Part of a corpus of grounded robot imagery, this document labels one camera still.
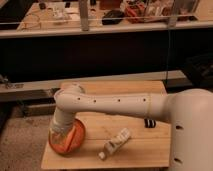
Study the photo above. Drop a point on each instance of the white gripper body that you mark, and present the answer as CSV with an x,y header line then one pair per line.
x,y
57,133

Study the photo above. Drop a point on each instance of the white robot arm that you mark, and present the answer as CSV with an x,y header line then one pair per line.
x,y
189,112

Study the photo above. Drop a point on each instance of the white plastic bottle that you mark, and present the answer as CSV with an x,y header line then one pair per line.
x,y
115,143

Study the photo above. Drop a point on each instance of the black striped object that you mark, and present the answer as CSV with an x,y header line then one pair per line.
x,y
150,123

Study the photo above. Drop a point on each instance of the wooden cutting board table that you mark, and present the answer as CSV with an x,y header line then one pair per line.
x,y
147,147

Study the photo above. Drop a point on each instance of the black bag on bench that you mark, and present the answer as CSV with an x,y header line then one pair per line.
x,y
112,17

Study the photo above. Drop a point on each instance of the red tool on bench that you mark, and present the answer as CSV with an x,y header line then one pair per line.
x,y
135,13

